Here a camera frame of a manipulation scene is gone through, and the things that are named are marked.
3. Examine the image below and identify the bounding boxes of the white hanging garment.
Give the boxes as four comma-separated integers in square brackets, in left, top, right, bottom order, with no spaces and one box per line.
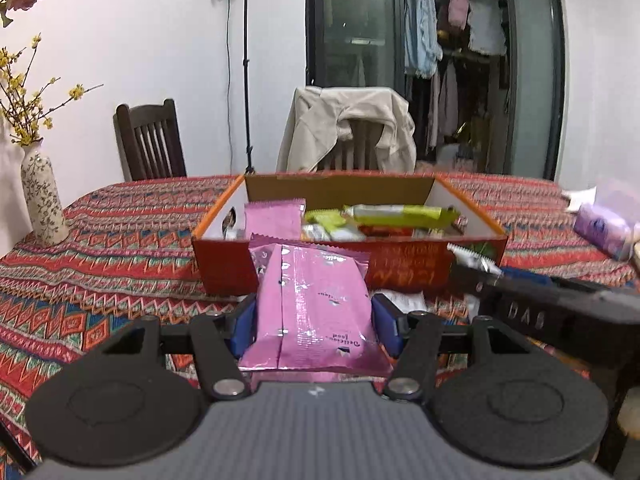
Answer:
[468,0,506,56]

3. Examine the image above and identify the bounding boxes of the patterned red tablecloth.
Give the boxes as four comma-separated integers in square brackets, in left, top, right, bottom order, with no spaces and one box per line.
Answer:
[1,172,639,453]

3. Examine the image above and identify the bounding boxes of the pink snack packet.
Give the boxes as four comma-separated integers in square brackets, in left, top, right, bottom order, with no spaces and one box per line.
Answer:
[240,235,390,377]
[244,198,306,240]

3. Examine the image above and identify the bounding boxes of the light blue hanging shirt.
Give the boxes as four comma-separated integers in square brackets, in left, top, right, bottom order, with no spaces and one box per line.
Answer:
[404,0,442,79]

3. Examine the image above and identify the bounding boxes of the pink hanging garment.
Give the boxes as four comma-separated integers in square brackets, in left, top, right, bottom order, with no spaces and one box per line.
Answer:
[448,0,470,30]

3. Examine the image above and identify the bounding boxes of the purple tissue pack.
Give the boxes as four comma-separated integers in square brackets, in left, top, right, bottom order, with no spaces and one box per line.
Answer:
[574,204,634,261]

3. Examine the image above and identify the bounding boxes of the dark framed glass door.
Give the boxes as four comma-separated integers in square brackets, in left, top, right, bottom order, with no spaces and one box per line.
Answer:
[307,0,565,180]

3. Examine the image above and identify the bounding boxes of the yellow flower branches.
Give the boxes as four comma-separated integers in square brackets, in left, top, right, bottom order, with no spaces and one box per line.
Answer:
[1,34,103,148]

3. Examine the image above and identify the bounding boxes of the red white snack bag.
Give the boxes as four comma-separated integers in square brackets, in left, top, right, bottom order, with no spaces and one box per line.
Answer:
[358,224,414,238]

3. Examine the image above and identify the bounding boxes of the chair with beige jacket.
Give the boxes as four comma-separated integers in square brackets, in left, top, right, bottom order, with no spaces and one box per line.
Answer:
[317,120,383,171]

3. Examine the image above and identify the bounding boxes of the studio light on stand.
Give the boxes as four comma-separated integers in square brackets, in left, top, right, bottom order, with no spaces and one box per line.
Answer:
[242,0,255,174]

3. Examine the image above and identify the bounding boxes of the green white snack packet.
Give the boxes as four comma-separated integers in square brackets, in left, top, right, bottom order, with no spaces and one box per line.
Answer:
[343,205,461,230]

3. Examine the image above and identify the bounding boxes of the orange cardboard box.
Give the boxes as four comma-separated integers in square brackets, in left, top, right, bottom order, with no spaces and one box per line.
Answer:
[192,172,508,296]

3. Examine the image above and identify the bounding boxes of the silver white snack packet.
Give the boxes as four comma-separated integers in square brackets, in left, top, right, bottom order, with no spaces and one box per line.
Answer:
[447,244,502,275]

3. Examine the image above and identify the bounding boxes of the white floral ceramic vase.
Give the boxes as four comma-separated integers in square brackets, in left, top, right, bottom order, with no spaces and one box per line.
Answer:
[21,141,70,246]

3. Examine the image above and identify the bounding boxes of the beige jacket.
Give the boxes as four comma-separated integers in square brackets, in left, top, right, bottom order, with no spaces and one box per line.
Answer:
[277,86,416,174]

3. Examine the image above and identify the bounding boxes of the dark wooden chair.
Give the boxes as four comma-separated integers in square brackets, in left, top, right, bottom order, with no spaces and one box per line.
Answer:
[114,99,186,181]

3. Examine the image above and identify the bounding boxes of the white tissue paper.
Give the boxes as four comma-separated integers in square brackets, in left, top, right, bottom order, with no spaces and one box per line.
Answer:
[562,186,597,214]

